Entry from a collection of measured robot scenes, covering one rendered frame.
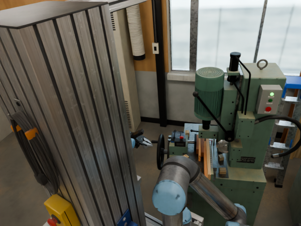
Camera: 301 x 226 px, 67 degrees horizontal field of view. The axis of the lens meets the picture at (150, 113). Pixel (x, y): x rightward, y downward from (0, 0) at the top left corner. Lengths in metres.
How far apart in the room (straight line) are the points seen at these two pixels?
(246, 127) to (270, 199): 1.40
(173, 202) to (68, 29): 0.62
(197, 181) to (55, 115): 0.64
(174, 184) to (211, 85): 0.76
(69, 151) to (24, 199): 2.46
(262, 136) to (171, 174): 0.92
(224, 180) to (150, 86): 1.88
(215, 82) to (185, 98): 1.80
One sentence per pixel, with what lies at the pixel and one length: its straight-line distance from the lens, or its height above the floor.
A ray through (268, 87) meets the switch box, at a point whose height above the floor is 1.48.
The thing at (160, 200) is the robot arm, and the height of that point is 1.41.
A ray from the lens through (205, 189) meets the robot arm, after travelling 1.01.
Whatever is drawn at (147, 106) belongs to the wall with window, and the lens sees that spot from 3.42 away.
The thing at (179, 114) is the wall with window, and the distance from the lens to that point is 3.35.
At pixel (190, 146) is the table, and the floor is 0.90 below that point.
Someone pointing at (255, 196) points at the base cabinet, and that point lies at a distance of 1.90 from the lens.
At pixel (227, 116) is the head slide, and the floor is 1.23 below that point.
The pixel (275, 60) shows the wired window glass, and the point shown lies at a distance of 3.02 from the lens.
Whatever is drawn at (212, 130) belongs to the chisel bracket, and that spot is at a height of 1.07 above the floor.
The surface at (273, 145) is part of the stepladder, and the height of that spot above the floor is 0.51.
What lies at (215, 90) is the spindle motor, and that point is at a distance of 1.44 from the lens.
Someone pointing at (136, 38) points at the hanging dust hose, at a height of 1.34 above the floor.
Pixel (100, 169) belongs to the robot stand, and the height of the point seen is 1.58.
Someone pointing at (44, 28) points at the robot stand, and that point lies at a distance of 0.52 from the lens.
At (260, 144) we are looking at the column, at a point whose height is 1.04.
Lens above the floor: 2.11
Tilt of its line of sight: 34 degrees down
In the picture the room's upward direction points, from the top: 5 degrees counter-clockwise
